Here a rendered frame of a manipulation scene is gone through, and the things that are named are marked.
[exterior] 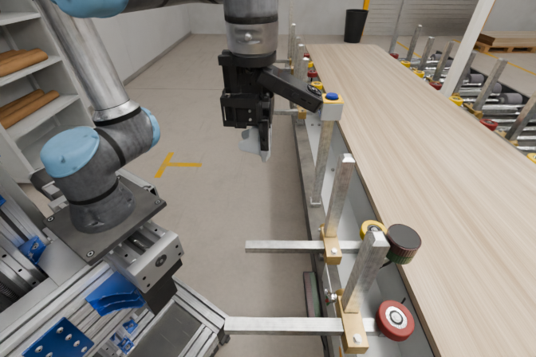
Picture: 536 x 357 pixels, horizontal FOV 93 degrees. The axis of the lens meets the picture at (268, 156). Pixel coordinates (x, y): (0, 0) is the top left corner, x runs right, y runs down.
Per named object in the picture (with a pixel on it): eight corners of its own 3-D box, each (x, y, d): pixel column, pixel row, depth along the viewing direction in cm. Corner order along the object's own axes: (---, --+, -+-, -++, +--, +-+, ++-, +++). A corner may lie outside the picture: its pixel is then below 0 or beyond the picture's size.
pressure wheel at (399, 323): (373, 352, 64) (386, 335, 57) (364, 317, 70) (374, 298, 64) (405, 353, 64) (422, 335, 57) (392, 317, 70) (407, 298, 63)
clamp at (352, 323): (344, 354, 62) (348, 347, 59) (333, 296, 73) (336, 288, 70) (367, 354, 62) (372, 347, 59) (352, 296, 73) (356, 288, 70)
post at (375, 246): (333, 339, 76) (372, 244, 47) (330, 326, 78) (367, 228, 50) (344, 339, 76) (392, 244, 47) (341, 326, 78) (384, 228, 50)
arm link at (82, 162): (52, 191, 62) (19, 145, 54) (102, 161, 71) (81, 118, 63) (82, 209, 57) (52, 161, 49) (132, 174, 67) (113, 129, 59)
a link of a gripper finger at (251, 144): (241, 159, 52) (238, 119, 46) (270, 161, 51) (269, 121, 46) (238, 169, 49) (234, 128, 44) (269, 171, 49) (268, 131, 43)
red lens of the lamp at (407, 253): (391, 256, 47) (394, 250, 46) (380, 230, 52) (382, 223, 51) (423, 257, 47) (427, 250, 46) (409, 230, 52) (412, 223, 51)
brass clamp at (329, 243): (323, 264, 84) (325, 256, 81) (317, 230, 95) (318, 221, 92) (341, 264, 84) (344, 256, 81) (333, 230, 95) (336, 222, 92)
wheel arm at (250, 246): (245, 255, 87) (244, 247, 84) (246, 246, 89) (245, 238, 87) (373, 256, 86) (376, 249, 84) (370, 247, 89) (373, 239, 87)
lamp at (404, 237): (366, 303, 59) (394, 249, 46) (359, 279, 63) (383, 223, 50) (392, 303, 59) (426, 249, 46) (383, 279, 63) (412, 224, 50)
